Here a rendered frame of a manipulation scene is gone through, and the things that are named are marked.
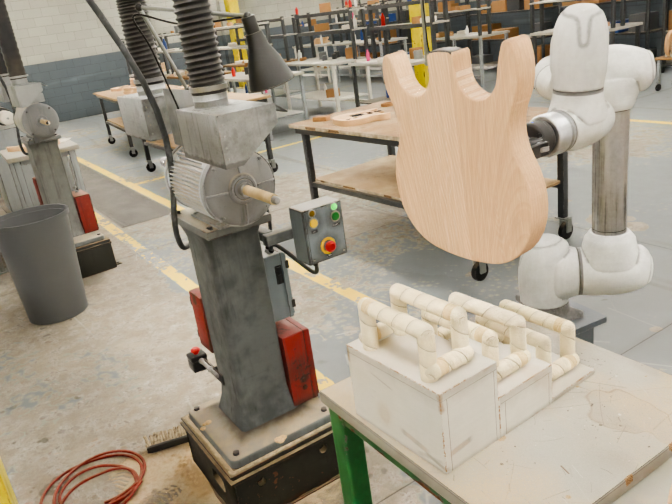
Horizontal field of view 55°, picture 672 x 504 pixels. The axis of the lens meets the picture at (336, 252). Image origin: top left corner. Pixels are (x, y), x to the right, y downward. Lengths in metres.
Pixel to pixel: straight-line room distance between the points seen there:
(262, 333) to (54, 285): 2.50
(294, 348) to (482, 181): 1.46
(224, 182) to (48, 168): 3.53
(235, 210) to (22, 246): 2.71
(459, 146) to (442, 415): 0.48
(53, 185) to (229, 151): 3.85
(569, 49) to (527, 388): 0.68
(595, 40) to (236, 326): 1.53
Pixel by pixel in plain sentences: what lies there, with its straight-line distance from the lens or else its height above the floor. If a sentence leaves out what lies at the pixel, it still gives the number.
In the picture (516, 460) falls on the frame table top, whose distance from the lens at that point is 1.29.
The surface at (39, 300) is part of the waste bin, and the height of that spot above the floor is 0.19.
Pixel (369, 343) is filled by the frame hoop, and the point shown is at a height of 1.12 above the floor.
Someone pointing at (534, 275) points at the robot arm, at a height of 0.88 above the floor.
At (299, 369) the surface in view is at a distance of 2.55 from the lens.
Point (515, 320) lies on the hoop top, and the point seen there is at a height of 1.13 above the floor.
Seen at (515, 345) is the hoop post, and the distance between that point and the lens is 1.35.
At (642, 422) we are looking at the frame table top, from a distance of 1.41.
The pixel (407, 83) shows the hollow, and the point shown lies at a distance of 1.29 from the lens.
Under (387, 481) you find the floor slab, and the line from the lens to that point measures 2.69.
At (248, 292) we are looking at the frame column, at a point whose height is 0.83.
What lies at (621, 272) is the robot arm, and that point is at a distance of 2.16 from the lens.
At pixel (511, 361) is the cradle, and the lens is 1.33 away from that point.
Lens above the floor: 1.75
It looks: 21 degrees down
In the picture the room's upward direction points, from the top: 8 degrees counter-clockwise
